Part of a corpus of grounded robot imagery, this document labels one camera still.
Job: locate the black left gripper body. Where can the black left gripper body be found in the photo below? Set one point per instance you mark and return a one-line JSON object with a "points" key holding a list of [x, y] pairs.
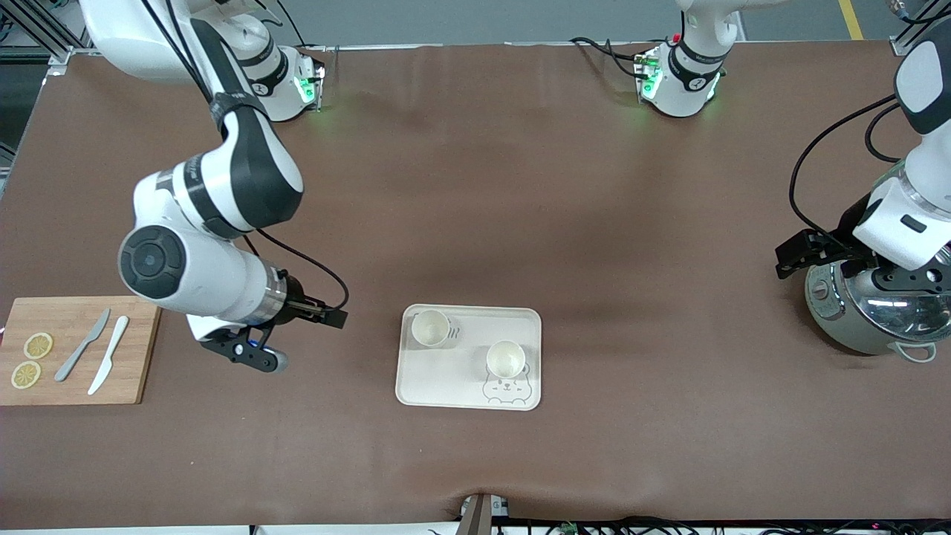
{"points": [[842, 237]]}

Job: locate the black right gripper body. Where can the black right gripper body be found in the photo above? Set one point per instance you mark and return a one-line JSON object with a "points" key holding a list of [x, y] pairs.
{"points": [[295, 296]]}

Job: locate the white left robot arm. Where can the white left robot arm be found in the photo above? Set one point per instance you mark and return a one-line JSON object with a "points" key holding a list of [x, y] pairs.
{"points": [[683, 96]]}

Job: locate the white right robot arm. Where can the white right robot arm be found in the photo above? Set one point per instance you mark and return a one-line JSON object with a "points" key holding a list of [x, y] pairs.
{"points": [[208, 282]]}

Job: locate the cream bear print tray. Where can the cream bear print tray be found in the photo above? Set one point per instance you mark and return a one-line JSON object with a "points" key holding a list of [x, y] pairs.
{"points": [[446, 379]]}

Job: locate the grey-green cooking pot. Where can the grey-green cooking pot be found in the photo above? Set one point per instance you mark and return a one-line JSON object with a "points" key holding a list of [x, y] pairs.
{"points": [[832, 319]]}

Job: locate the glass pot lid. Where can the glass pot lid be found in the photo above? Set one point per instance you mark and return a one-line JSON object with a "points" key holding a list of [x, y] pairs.
{"points": [[899, 316]]}

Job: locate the wooden cutting board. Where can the wooden cutting board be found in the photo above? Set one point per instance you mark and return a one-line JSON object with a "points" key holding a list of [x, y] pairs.
{"points": [[141, 357]]}

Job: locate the white plastic knife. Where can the white plastic knife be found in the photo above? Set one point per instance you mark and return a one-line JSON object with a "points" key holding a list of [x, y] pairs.
{"points": [[110, 353]]}

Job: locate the brown table cover cloth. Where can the brown table cover cloth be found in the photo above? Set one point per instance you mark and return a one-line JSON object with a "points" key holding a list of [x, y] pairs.
{"points": [[520, 223]]}

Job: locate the grey plastic knife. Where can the grey plastic knife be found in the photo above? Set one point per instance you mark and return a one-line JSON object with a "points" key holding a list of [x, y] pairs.
{"points": [[78, 349]]}

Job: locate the yellow lemon slice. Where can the yellow lemon slice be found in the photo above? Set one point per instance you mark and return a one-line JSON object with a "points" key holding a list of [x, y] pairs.
{"points": [[38, 345], [25, 374]]}

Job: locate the aluminium frame profile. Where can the aluminium frame profile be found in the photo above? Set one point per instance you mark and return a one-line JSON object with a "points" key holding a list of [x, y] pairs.
{"points": [[903, 41], [37, 22]]}

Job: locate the metal table edge bracket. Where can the metal table edge bracket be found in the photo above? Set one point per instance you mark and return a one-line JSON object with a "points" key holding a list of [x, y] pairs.
{"points": [[481, 516]]}

